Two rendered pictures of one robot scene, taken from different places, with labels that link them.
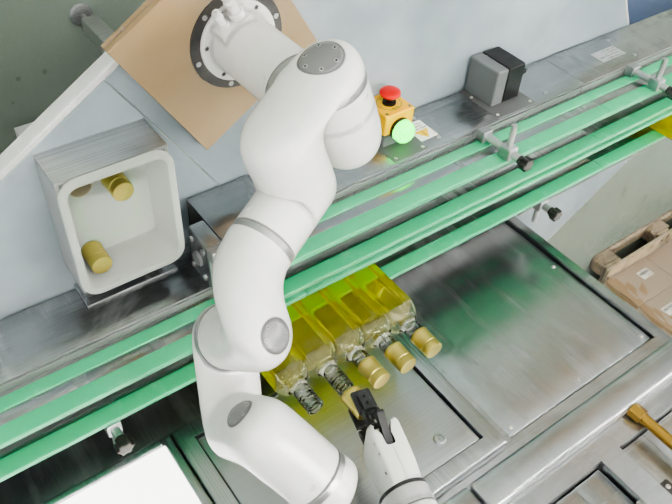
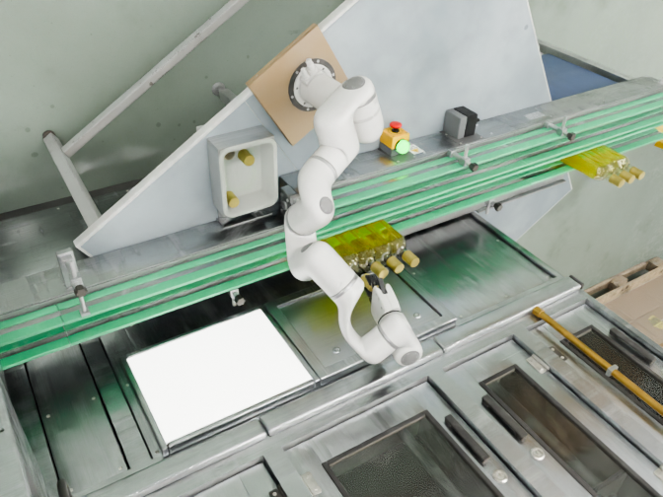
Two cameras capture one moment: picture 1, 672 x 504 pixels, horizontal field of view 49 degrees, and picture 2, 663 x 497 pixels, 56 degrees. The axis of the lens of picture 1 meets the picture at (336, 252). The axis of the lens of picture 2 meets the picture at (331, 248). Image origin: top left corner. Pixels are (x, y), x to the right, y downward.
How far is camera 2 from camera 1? 0.71 m
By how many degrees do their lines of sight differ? 9
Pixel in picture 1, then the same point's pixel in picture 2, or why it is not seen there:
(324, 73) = (354, 89)
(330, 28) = not seen: hidden behind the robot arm
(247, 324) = (313, 197)
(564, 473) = (489, 337)
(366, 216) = (379, 188)
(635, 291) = not seen: hidden behind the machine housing
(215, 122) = (298, 130)
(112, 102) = (247, 113)
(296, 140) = (339, 115)
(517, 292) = (473, 251)
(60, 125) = (221, 123)
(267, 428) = (320, 249)
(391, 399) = not seen: hidden behind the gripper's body
